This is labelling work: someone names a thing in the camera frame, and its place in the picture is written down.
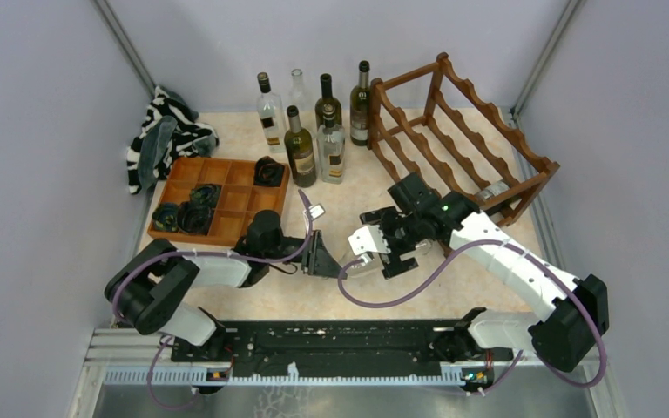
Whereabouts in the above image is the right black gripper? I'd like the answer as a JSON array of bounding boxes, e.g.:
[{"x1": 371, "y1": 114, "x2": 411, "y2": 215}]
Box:
[{"x1": 360, "y1": 206, "x2": 424, "y2": 279}]

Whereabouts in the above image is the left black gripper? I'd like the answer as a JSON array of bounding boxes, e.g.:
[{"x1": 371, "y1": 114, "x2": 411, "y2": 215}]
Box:
[{"x1": 265, "y1": 228, "x2": 348, "y2": 279}]

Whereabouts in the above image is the green wine bottle silver neck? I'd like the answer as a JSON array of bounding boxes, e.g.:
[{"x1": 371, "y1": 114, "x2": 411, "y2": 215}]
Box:
[{"x1": 284, "y1": 105, "x2": 317, "y2": 188}]

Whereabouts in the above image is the brown wooden wine rack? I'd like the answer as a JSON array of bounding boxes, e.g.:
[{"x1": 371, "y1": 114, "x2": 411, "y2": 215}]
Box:
[{"x1": 367, "y1": 52, "x2": 560, "y2": 226}]

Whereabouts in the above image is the olive wine bottle grey cap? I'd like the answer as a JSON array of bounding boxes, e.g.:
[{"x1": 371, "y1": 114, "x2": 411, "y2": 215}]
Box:
[{"x1": 474, "y1": 180, "x2": 516, "y2": 217}]

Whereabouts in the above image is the dark green wine bottle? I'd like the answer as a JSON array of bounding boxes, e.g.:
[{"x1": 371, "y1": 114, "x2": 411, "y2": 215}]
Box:
[{"x1": 349, "y1": 60, "x2": 370, "y2": 146}]

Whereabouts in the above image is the clear square spirit bottle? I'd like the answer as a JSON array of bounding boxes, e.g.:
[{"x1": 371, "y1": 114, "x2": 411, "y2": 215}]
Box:
[{"x1": 257, "y1": 72, "x2": 286, "y2": 153}]

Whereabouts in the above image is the dark wine bottle black cap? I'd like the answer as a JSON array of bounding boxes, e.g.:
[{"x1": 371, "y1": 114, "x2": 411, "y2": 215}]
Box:
[{"x1": 314, "y1": 73, "x2": 342, "y2": 130}]

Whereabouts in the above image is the slim clear glass bottle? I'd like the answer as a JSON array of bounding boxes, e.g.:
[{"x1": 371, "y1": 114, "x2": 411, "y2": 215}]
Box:
[{"x1": 338, "y1": 240, "x2": 432, "y2": 278}]

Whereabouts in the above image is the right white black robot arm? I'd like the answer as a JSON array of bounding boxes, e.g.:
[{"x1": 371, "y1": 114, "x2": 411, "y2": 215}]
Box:
[{"x1": 348, "y1": 173, "x2": 610, "y2": 373}]

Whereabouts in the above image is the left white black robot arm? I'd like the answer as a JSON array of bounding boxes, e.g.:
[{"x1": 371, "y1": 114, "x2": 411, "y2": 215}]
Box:
[{"x1": 104, "y1": 210, "x2": 341, "y2": 361}]

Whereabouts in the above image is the black rolled sock top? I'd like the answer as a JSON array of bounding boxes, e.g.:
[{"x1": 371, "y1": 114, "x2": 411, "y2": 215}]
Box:
[{"x1": 253, "y1": 156, "x2": 285, "y2": 187}]

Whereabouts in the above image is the dark rolled sock middle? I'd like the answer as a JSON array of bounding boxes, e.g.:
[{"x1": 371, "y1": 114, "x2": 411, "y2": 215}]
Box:
[{"x1": 189, "y1": 184, "x2": 222, "y2": 210}]

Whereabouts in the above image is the dark rolled sock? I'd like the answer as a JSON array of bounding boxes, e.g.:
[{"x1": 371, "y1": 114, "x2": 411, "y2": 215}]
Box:
[
  {"x1": 177, "y1": 201, "x2": 213, "y2": 235},
  {"x1": 189, "y1": 184, "x2": 222, "y2": 210}
]

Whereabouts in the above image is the orange wooden compartment tray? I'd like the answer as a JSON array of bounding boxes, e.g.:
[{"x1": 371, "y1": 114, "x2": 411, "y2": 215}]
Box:
[{"x1": 146, "y1": 158, "x2": 290, "y2": 246}]

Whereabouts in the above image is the dark rolled sock front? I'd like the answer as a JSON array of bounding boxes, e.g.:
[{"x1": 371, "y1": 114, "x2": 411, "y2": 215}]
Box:
[{"x1": 177, "y1": 201, "x2": 213, "y2": 235}]

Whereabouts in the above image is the teal rolled sock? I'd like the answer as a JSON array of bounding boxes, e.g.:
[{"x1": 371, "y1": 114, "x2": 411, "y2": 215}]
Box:
[{"x1": 151, "y1": 202, "x2": 179, "y2": 233}]

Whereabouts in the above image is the zebra striped cloth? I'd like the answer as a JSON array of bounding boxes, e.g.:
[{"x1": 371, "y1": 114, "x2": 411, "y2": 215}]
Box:
[{"x1": 125, "y1": 85, "x2": 220, "y2": 195}]

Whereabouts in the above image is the grey blue cloth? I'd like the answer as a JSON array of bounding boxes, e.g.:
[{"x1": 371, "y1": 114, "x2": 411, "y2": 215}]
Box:
[{"x1": 137, "y1": 116, "x2": 177, "y2": 191}]

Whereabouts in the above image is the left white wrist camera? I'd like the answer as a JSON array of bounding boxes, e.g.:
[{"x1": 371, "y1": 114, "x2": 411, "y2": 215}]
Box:
[{"x1": 302, "y1": 204, "x2": 326, "y2": 222}]

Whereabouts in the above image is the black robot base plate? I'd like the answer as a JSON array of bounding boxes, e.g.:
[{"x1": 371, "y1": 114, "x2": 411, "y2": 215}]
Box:
[{"x1": 171, "y1": 320, "x2": 514, "y2": 378}]

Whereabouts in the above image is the grey cable comb strip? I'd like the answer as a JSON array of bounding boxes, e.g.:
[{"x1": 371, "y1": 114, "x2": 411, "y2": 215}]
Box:
[{"x1": 104, "y1": 363, "x2": 467, "y2": 387}]

